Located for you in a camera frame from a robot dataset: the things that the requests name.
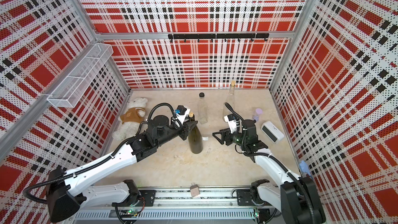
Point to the white wire mesh basket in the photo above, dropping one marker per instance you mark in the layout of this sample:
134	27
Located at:
72	88

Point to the purple sand timer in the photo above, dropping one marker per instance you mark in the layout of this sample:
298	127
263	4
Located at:
256	116

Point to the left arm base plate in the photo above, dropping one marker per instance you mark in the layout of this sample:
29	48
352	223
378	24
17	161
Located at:
143	198

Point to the small beige plug adapter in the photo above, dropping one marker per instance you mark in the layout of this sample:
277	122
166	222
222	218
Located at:
194	190

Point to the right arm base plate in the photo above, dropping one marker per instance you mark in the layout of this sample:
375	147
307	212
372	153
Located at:
248	197

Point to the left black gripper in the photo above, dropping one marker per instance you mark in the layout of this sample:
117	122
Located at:
185	128

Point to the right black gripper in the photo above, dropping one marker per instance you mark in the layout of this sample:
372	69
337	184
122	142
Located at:
227	134

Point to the white teddy bear brown shirt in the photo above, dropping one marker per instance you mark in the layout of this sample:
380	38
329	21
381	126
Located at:
131	119

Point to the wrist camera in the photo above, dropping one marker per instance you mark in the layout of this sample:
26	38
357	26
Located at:
182	113
233	122

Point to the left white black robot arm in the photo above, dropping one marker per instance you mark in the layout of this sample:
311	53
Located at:
69	191

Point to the small clear black-capped bottle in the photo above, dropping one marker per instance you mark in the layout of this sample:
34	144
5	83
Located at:
202	109

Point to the tall clear corked bottle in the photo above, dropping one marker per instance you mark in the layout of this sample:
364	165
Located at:
230	100

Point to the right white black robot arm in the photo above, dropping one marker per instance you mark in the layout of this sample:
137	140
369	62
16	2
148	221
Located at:
295	197

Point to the black wall hook rail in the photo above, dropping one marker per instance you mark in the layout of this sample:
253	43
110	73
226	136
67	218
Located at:
249	36

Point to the white rectangular device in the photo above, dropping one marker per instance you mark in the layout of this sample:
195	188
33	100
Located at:
272	132

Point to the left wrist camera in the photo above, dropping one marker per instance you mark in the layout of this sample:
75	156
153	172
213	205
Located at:
182	113

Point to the dark green wine bottle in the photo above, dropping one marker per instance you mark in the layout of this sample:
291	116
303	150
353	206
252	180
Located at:
195	140

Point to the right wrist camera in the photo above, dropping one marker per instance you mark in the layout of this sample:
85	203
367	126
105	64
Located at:
233	122

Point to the blue cloth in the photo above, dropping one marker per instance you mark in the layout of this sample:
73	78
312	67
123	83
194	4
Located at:
304	169

